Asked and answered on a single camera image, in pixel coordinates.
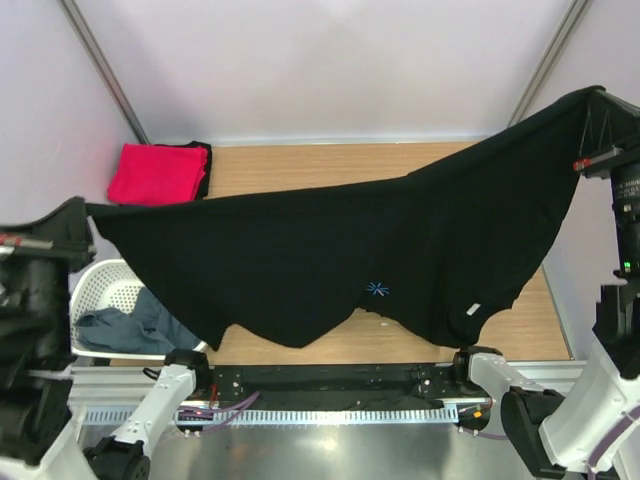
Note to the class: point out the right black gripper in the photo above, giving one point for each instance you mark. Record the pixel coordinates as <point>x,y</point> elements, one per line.
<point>611,124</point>

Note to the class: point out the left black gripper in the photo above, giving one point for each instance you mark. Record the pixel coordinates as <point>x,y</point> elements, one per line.
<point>68,223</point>

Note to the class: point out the black t shirt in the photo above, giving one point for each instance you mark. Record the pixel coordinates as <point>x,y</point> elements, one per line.
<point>439,250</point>
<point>206,165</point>

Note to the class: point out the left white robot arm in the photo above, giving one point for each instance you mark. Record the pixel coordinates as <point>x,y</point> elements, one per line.
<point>38,439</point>

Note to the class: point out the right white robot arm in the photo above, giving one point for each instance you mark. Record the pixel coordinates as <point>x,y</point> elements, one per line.
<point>582,431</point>

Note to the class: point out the white laundry basket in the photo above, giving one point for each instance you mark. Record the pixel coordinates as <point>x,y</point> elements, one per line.
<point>109,283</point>

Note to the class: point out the folded red t shirt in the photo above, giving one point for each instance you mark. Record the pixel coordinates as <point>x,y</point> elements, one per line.
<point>150,176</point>

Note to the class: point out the grey blue t shirt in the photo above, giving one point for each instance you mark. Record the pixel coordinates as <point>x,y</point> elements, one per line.
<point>149,329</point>

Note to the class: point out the folded black t shirt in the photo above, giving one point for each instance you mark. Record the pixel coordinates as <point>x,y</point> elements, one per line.
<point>206,165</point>

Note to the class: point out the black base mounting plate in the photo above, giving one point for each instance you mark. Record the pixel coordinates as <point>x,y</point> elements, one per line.
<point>365,387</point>

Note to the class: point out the right aluminium corner post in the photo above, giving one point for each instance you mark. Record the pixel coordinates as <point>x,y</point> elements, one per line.
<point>572,18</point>

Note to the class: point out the aluminium corner post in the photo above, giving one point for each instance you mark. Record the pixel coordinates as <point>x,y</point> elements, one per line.
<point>95,53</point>
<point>572,18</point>

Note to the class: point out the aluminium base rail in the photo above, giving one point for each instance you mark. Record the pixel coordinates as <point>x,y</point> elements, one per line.
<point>128,385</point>

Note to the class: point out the left aluminium corner post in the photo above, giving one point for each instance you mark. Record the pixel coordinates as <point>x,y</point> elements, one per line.
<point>95,53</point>

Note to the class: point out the slotted grey cable duct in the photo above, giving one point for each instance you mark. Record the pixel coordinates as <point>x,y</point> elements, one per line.
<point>253,418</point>

